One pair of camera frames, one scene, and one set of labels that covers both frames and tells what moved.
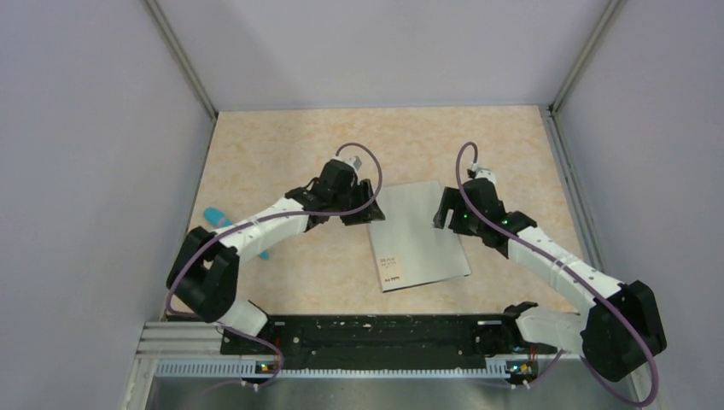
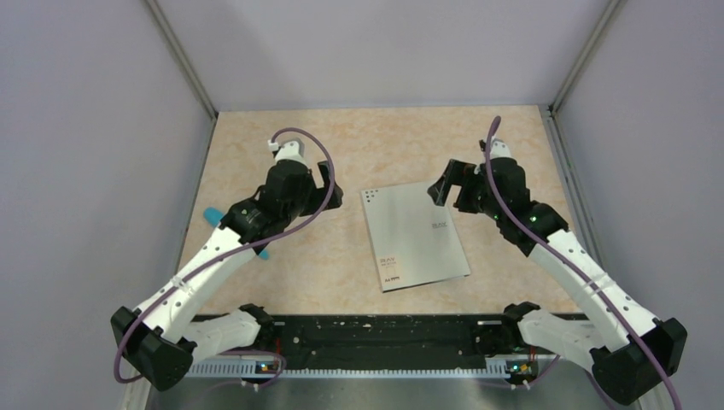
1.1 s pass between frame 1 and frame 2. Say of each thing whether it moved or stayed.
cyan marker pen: stayed
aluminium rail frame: stayed
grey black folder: stayed
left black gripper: moved
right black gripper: moved
